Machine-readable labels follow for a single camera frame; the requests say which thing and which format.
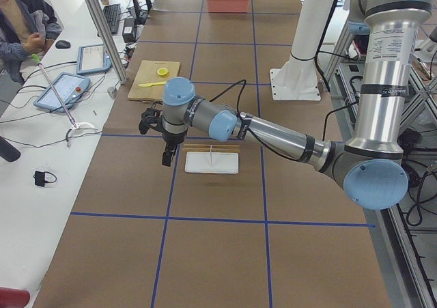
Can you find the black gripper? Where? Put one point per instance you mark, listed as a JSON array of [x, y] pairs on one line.
[[169, 141]]

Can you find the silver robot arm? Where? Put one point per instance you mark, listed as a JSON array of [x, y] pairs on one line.
[[367, 166]]

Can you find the inner wooden rack rod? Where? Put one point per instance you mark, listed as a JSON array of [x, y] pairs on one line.
[[211, 150]]

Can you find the white rectangular tray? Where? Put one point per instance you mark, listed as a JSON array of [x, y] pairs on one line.
[[216, 162]]

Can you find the yellow plastic knife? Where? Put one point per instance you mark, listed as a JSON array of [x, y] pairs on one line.
[[151, 84]]

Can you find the yellow lemon slices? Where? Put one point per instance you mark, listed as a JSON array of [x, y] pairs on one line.
[[162, 71]]

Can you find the bamboo cutting board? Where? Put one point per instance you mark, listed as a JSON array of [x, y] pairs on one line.
[[147, 74]]

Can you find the near blue teach pendant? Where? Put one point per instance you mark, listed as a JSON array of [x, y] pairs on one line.
[[70, 88]]

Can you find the blue teach pendant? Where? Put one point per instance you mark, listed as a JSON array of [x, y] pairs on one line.
[[70, 88], [92, 59]]

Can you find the far blue teach pendant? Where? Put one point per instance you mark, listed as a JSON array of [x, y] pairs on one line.
[[92, 59]]

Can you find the black computer mouse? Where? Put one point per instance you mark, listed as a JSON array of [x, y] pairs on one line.
[[62, 44]]

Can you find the black keyboard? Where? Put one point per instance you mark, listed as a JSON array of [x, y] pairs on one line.
[[112, 16]]

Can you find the pink metal rod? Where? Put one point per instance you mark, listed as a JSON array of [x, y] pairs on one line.
[[61, 101]]

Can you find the seated person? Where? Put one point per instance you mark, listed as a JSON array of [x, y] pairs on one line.
[[27, 27]]

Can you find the red bottle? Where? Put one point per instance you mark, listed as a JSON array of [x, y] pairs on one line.
[[14, 298]]

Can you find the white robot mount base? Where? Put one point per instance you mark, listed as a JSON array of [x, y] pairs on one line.
[[297, 79]]

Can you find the aluminium frame post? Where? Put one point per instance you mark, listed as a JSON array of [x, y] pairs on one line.
[[104, 32]]

